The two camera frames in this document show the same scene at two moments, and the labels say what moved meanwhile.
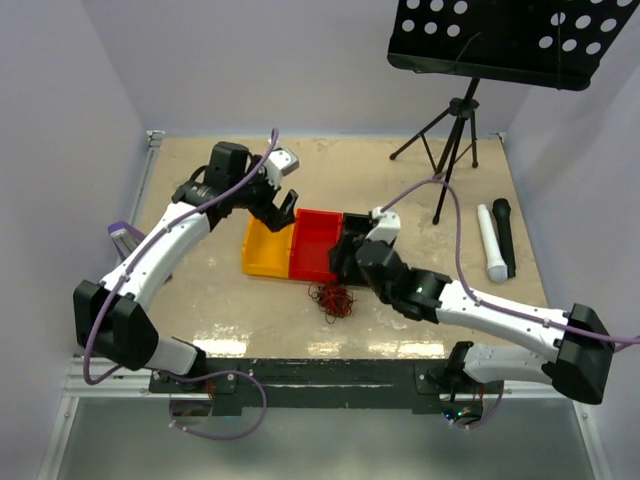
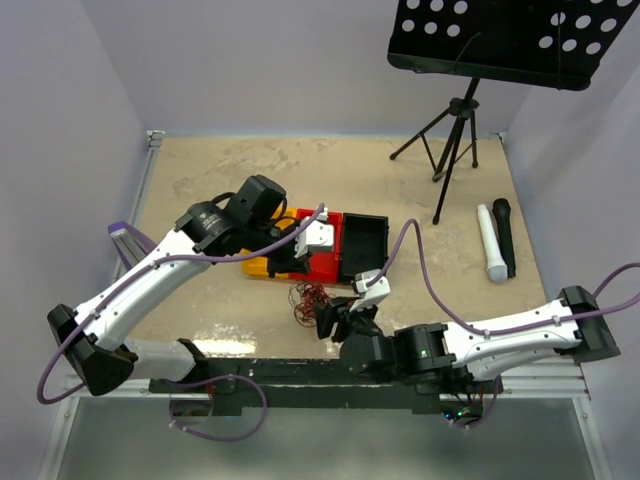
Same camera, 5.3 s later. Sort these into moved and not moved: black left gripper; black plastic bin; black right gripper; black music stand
Moved: black right gripper; black left gripper
Not moved: black plastic bin; black music stand
